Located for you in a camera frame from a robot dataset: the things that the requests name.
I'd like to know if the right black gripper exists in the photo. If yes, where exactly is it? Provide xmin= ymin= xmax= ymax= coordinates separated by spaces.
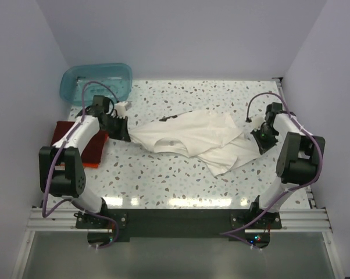
xmin=251 ymin=125 xmax=278 ymax=155

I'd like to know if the white t shirt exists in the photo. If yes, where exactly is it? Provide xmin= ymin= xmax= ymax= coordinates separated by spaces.
xmin=129 ymin=110 xmax=260 ymax=177

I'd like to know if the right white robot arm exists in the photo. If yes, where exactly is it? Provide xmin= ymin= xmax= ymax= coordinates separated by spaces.
xmin=248 ymin=102 xmax=326 ymax=228

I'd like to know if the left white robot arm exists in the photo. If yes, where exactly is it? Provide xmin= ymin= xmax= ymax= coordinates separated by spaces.
xmin=38 ymin=95 xmax=131 ymax=228

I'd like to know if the folded dark red shirt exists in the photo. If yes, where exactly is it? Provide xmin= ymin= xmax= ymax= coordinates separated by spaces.
xmin=51 ymin=121 xmax=108 ymax=169

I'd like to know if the teal plastic bin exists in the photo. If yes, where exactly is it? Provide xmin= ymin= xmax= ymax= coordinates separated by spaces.
xmin=59 ymin=63 xmax=133 ymax=106

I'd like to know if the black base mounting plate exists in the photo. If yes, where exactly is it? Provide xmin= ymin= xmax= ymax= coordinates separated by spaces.
xmin=75 ymin=208 xmax=283 ymax=245

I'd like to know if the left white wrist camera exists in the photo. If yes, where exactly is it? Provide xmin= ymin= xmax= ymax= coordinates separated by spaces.
xmin=115 ymin=101 xmax=132 ymax=117

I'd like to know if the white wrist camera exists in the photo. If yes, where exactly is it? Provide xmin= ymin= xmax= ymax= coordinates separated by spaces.
xmin=115 ymin=101 xmax=132 ymax=117
xmin=245 ymin=116 xmax=265 ymax=130

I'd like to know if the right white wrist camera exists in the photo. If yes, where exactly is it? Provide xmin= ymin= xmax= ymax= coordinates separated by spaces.
xmin=245 ymin=116 xmax=265 ymax=130

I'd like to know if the aluminium extrusion rail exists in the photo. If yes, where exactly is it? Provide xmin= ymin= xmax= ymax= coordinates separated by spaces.
xmin=26 ymin=208 xmax=333 ymax=233

